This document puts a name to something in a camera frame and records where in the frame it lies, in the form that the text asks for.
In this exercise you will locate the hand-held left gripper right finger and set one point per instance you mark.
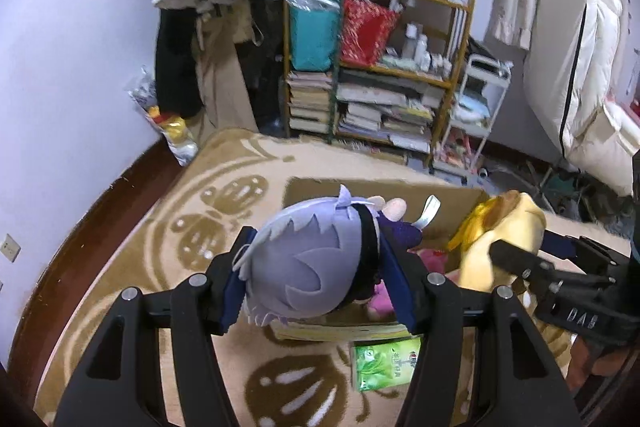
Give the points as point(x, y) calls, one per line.
point(400, 292)

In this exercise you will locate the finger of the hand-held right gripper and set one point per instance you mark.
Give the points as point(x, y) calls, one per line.
point(520, 264)
point(560, 244)

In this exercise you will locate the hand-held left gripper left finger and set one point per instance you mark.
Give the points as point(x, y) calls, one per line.
point(232, 302)

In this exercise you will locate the pink swirl roll plush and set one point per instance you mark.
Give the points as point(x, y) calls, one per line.
point(432, 259)

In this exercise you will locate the yellow plush toy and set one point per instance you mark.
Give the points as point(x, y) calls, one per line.
point(500, 222)

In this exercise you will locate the purple-haired plush doll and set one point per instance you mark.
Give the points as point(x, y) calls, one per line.
point(300, 262)

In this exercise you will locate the printed cardboard box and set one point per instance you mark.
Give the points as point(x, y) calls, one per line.
point(310, 194)

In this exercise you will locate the green packet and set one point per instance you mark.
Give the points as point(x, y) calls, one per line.
point(385, 362)

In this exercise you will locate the beige patterned blanket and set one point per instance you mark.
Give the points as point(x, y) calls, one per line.
point(150, 267)

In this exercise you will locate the plastic bag of snacks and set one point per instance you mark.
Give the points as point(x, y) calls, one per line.
point(175, 132)

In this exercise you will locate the pile of books and papers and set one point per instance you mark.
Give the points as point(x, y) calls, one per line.
point(385, 112)

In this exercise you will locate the white padded chair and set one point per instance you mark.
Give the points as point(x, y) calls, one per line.
point(600, 57)

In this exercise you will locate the white trolley cart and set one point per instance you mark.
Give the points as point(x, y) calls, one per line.
point(480, 62)

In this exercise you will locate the stack of books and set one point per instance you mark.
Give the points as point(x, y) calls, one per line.
point(310, 102)

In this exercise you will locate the wooden shelf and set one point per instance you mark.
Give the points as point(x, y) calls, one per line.
point(400, 74)

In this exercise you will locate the beige coat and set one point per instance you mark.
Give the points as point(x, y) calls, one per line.
point(225, 82)

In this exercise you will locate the black hanging garment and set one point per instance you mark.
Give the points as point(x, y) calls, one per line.
point(265, 72)

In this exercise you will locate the group of cosmetic bottles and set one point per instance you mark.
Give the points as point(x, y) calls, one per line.
point(420, 52)

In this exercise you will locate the black coat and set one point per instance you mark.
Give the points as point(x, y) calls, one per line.
point(175, 67)

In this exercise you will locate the red patterned bag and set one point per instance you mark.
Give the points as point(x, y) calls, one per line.
point(365, 32)

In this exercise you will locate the teal bag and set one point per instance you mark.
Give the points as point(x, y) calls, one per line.
point(312, 37)

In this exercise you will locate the green pole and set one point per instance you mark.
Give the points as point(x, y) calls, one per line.
point(342, 7)

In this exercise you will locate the white wall socket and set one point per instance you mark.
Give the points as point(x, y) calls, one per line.
point(7, 248)

